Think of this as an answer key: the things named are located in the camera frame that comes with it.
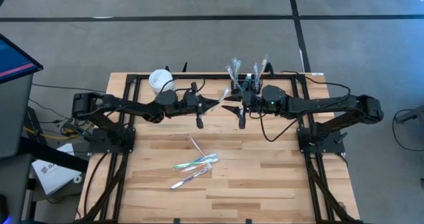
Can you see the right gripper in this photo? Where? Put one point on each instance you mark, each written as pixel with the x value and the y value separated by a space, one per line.
pixel 251 103

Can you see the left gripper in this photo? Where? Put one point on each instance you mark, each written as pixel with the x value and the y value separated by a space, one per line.
pixel 190 103

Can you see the yellow toothbrush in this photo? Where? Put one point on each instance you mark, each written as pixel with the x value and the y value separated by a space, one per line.
pixel 225 93

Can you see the blue mouthwash bottle white cap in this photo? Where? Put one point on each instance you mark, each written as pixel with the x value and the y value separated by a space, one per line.
pixel 248 79

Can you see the clear plastic bag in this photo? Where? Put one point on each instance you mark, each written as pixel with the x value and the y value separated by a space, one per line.
pixel 235 68

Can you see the teal toothbrush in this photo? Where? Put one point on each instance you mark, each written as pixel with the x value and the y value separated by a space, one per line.
pixel 263 65

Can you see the purple toothbrush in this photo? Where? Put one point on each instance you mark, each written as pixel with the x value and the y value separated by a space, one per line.
pixel 189 180

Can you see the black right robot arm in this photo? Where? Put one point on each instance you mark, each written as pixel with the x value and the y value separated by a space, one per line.
pixel 324 106

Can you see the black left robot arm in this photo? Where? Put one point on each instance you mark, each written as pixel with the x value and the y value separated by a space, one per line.
pixel 109 103

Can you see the black table edge clip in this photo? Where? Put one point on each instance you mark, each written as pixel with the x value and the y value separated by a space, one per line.
pixel 167 69
pixel 184 68

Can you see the yellow disinfecting wipes canister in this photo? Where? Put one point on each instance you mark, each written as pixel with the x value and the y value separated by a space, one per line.
pixel 159 79

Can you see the white label sticker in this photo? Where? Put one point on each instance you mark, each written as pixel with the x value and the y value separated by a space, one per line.
pixel 317 73

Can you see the white tape roll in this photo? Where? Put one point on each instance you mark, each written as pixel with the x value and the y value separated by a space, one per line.
pixel 75 178

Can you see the black desk beam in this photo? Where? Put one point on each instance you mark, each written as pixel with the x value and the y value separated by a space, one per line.
pixel 49 154

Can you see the white paper booklet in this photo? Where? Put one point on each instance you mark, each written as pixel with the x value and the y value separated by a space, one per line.
pixel 53 177

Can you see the grey metal stand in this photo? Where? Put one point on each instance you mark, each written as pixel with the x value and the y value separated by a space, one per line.
pixel 410 115

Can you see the black aluminium table frame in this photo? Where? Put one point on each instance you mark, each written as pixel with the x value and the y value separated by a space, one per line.
pixel 205 76

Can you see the black table edge bracket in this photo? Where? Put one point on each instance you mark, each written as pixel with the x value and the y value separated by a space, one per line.
pixel 248 221
pixel 177 221

